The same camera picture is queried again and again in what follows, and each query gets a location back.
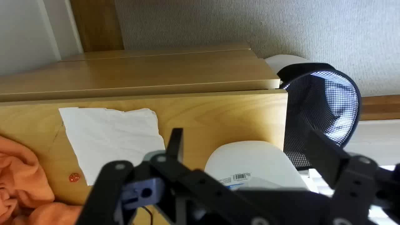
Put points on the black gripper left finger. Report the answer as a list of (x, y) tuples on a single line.
[(121, 188)]

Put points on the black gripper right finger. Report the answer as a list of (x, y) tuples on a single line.
[(358, 183)]

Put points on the small red item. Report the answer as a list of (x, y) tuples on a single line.
[(74, 178)]

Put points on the white paper towel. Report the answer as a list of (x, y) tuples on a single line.
[(99, 136)]

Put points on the orange towel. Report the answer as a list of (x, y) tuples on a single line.
[(25, 194)]

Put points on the dark blue mesh basket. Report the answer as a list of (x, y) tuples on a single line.
[(319, 99)]

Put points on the white trash bin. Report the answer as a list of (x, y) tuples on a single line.
[(253, 166)]

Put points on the wooden dresser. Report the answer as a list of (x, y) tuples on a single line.
[(216, 96)]

